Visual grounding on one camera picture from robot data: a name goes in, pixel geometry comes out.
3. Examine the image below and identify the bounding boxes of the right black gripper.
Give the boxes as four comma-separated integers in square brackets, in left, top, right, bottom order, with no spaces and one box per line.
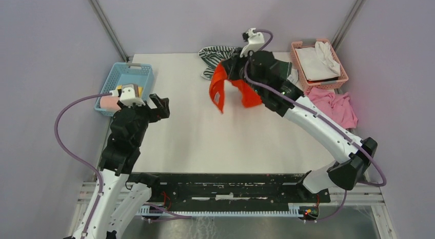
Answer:
[222,46,265,95]

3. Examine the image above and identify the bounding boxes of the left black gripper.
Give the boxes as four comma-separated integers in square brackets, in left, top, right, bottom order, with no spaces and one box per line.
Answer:
[118,92,170,146]

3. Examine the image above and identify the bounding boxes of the orange towel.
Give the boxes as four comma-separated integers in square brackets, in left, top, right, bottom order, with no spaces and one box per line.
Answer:
[209,62,262,113]

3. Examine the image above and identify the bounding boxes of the light pink towel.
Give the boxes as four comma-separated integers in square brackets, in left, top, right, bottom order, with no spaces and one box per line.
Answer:
[100,95,121,112]

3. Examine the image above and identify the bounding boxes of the yellow towel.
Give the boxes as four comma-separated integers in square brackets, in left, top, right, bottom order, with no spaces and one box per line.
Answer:
[116,84,143,97]

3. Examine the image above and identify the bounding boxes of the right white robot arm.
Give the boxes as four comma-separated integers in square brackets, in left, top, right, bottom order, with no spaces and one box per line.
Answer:
[220,51,378,202]

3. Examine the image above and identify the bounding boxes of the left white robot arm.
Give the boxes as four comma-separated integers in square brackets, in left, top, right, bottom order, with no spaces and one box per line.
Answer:
[70,94,170,238]

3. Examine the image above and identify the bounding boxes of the dark green striped towel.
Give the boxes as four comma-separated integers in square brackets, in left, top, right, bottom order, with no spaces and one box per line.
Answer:
[287,62,299,85]

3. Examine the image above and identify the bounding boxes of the blue plastic basket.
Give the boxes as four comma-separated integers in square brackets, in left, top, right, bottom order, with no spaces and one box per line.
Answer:
[94,63,154,117]

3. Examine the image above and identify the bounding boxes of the green white striped towel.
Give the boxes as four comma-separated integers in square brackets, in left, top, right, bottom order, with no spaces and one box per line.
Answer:
[198,46,242,81]

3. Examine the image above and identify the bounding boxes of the white cloth in basket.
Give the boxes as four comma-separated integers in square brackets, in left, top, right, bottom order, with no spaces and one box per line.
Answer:
[296,41,341,82]

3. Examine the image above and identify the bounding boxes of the bright pink cloth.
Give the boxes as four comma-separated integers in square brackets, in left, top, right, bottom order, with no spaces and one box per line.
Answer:
[306,88,358,129]

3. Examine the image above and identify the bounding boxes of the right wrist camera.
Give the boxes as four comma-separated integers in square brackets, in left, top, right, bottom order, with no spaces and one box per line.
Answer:
[240,28,266,57]

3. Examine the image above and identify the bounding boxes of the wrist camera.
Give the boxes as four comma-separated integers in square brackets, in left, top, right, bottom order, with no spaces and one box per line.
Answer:
[109,84,145,107]
[240,28,266,57]

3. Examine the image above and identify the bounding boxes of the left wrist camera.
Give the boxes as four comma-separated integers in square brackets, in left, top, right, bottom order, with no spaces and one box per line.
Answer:
[109,84,145,107]

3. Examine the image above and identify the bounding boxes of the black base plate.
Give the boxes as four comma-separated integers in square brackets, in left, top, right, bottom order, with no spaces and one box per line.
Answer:
[127,173,331,213]

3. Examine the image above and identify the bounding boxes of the white cable duct rail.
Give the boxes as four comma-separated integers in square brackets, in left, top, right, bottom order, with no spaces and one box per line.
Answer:
[135,205,305,218]

